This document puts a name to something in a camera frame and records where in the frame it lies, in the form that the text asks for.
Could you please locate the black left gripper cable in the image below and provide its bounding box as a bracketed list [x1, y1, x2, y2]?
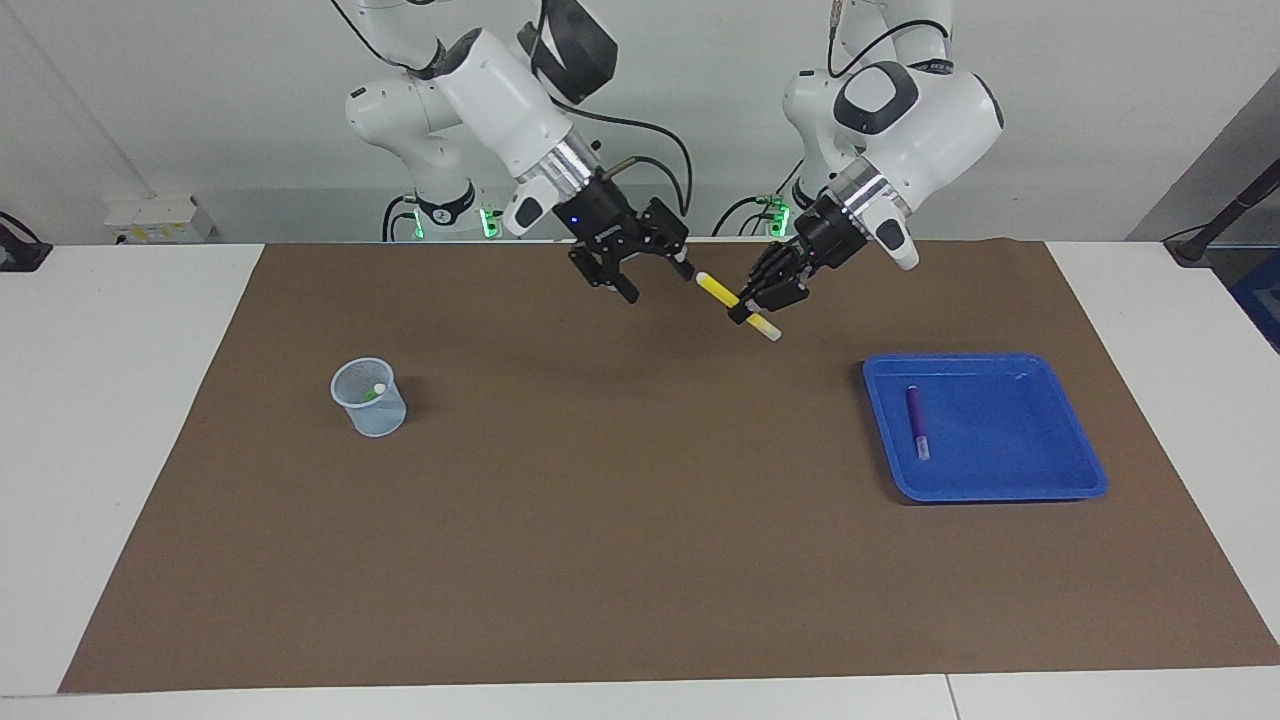
[828, 0, 951, 73]

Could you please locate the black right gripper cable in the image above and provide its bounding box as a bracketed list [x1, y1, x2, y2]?
[570, 100, 693, 216]

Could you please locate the blue plastic tray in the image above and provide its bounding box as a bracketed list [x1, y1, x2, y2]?
[863, 352, 1109, 504]

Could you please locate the brown table mat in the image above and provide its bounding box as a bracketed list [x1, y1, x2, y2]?
[58, 238, 1280, 695]

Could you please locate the blue object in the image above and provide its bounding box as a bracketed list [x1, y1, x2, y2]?
[1232, 250, 1280, 353]

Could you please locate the yellow pen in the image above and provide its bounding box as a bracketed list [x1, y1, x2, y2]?
[695, 270, 783, 343]

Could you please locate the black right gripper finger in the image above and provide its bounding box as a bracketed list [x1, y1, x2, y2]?
[640, 198, 696, 281]
[568, 248, 641, 305]

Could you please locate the black stand foot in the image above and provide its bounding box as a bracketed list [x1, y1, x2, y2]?
[0, 212, 53, 273]

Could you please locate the black left base cable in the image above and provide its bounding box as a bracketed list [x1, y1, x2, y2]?
[712, 190, 796, 238]

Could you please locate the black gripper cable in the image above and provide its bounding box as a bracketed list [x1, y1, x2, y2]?
[828, 0, 951, 73]
[570, 100, 693, 216]

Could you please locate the purple pen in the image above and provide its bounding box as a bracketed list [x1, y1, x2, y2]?
[905, 386, 931, 462]

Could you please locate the black camera stand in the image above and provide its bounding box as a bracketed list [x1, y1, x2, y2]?
[1165, 158, 1280, 267]

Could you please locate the translucent plastic cup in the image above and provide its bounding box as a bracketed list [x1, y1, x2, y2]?
[331, 358, 408, 438]

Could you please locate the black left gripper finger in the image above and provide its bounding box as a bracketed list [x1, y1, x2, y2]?
[765, 275, 813, 316]
[728, 240, 809, 326]

